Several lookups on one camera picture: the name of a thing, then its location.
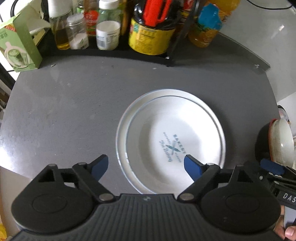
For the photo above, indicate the green tea box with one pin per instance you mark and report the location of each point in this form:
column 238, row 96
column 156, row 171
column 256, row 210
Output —
column 20, row 36

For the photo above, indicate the white bowl with printed base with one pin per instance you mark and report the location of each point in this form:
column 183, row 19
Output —
column 282, row 146

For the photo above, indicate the yellow labelled dark jar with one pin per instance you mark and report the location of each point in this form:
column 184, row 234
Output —
column 152, row 26

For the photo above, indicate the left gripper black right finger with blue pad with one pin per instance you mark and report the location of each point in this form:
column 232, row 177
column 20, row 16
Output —
column 210, row 182

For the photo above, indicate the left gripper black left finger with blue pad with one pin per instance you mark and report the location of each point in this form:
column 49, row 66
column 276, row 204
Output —
column 80, row 182

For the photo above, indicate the oil glass bottle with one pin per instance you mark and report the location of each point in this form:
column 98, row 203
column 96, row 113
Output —
column 59, row 11

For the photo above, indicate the orange juice bottle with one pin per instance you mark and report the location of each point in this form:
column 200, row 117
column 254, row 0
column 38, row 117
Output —
column 210, row 21

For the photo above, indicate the white plastic bottle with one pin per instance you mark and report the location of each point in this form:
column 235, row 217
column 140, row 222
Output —
column 108, row 25

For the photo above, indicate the person's hand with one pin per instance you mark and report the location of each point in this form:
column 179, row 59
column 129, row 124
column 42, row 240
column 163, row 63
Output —
column 281, row 231

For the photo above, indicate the white Sweet plate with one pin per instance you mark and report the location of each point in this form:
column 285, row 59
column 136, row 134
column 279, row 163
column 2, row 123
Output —
column 122, row 138

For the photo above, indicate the red labelled sauce bottle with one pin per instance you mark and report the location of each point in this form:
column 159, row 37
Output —
column 91, row 15

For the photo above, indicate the glass jar with white powder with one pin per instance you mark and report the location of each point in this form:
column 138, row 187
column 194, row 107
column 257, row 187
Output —
column 76, row 32

